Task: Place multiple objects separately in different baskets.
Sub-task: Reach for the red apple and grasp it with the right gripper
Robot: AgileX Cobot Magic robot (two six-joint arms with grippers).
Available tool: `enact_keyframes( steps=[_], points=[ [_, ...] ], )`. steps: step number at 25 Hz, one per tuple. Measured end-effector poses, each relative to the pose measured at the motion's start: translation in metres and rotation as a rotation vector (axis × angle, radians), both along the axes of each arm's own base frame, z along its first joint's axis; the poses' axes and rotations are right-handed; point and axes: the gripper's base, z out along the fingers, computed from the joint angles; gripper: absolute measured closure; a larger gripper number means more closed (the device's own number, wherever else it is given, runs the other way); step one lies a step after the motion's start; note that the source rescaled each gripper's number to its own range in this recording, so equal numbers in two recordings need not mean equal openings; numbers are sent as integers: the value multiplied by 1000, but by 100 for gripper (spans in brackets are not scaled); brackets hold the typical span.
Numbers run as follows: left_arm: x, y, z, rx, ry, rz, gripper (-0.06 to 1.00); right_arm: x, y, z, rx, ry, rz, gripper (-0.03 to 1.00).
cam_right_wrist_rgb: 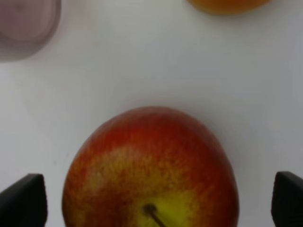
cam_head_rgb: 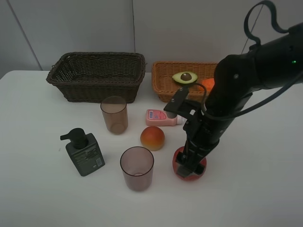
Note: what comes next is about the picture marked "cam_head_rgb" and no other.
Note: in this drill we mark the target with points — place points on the red apple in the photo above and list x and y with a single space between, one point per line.
191 177

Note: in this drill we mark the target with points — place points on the brown translucent plastic cup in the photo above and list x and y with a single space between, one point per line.
114 110

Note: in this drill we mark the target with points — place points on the dark green pump bottle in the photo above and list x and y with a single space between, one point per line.
84 151

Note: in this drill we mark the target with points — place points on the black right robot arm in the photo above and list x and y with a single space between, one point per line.
277 64

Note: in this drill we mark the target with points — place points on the orange yellow peach fruit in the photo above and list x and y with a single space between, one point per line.
152 138

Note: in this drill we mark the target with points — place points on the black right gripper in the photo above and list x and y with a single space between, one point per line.
203 135

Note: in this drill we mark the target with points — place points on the halved avocado with pit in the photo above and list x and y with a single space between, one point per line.
185 77

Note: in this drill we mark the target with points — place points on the pink translucent plastic cup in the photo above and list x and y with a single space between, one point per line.
137 165

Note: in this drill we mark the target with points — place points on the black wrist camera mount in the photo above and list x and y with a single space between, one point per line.
180 105

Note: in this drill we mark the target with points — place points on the dark brown wicker basket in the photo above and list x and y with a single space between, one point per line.
93 76

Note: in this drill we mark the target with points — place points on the pink small bottle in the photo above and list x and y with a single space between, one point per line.
159 118

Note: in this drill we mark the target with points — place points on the light orange wicker basket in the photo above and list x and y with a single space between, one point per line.
162 72

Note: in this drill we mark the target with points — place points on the orange tangerine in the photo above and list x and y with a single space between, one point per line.
208 84

